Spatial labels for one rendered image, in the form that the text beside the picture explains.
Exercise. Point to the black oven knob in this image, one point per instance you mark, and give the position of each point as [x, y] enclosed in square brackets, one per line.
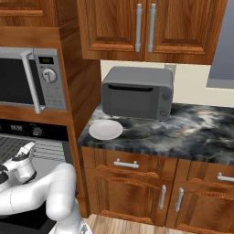
[37, 131]

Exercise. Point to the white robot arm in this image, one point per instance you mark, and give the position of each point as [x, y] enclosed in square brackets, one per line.
[58, 189]

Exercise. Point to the grey framed window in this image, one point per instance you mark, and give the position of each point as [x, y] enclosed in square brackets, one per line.
[224, 45]

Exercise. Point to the grey toaster oven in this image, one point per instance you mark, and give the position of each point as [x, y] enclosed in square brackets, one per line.
[137, 94]

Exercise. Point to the wooden base cupboard door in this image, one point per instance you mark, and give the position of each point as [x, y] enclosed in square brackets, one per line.
[122, 195]
[207, 213]

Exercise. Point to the wooden cupboard door above microwave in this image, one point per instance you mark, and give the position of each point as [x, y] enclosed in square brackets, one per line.
[27, 12]

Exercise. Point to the wooden wall cupboard door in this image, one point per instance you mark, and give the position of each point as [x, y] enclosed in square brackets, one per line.
[109, 27]
[186, 27]

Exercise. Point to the white round plate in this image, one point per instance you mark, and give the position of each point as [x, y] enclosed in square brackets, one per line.
[105, 129]

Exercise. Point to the black built-in oven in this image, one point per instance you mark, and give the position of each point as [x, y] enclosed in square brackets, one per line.
[55, 129]

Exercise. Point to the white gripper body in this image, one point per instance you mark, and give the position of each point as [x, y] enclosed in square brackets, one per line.
[28, 149]

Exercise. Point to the metal oven rack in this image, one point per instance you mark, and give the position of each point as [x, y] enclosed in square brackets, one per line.
[48, 149]

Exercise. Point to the wooden drawer front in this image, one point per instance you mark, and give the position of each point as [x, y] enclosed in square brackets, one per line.
[152, 164]
[201, 173]

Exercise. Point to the silver microwave knob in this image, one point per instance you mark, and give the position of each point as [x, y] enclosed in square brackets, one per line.
[49, 75]

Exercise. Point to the tall wooden appliance cabinet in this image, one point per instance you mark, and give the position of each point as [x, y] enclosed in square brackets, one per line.
[80, 85]

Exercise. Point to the silver built-in microwave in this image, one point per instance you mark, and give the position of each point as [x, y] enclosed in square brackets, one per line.
[51, 91]

